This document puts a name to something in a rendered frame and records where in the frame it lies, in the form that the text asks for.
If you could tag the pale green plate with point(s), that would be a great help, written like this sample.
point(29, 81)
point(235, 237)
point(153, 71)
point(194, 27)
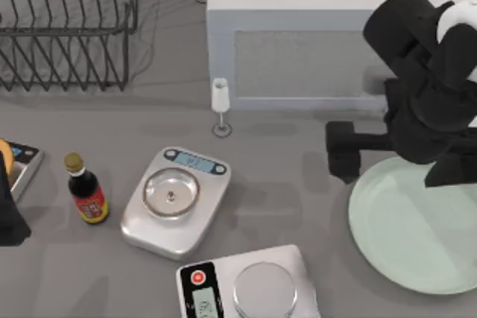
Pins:
point(410, 240)

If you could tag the silver scale with black panel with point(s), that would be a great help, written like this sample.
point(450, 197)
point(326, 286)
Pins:
point(272, 262)

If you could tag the silver scale with glass platform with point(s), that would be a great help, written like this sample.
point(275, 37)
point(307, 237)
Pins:
point(179, 228)

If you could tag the dark bottle with red label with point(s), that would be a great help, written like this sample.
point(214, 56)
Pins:
point(86, 191)

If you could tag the silver scale with blue display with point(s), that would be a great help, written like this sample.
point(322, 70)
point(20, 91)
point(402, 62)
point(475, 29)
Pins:
point(26, 169)

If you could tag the yellow bread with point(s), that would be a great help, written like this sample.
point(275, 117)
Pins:
point(6, 156)

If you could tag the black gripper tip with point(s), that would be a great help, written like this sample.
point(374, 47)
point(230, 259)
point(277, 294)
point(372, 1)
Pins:
point(9, 217)

